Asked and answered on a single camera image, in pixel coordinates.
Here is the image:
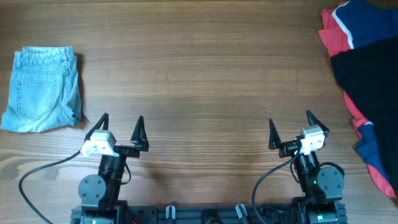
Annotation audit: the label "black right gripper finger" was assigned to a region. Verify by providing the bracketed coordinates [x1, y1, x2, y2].
[306, 110, 329, 134]
[269, 118, 282, 150]

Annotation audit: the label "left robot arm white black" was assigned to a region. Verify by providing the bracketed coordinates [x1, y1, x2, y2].
[71, 113, 149, 224]

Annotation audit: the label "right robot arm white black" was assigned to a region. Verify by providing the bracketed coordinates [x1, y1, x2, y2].
[269, 110, 348, 224]

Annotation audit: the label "red navy white garment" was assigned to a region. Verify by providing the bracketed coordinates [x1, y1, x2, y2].
[318, 1, 397, 198]

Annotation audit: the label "light blue denim shorts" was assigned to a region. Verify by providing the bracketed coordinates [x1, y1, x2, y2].
[1, 46, 82, 133]

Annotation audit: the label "black base rail with clips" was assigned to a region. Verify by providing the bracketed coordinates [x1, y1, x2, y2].
[70, 203, 348, 224]

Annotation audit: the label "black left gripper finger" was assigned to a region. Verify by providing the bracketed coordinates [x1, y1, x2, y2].
[85, 113, 109, 141]
[130, 115, 149, 152]

